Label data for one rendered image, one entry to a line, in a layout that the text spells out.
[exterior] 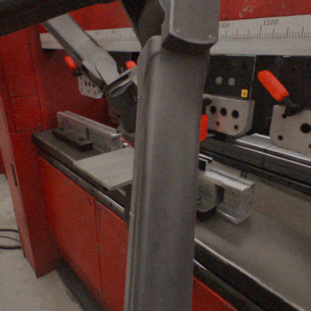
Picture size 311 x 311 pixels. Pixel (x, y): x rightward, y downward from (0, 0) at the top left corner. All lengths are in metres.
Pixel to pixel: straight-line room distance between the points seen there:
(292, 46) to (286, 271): 0.41
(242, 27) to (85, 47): 0.32
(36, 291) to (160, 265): 1.63
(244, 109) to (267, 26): 0.15
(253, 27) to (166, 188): 0.43
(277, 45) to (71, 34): 0.41
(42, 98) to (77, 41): 0.87
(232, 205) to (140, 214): 0.49
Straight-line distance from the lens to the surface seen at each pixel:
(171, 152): 0.24
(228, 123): 0.64
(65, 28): 0.67
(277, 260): 0.66
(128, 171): 0.67
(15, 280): 1.96
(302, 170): 0.90
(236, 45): 0.62
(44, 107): 1.51
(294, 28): 0.57
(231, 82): 0.63
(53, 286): 1.85
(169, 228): 0.24
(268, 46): 0.59
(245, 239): 0.69
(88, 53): 0.65
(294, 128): 0.57
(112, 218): 0.96
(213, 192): 0.74
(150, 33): 0.29
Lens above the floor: 1.28
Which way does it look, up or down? 22 degrees down
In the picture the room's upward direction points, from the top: straight up
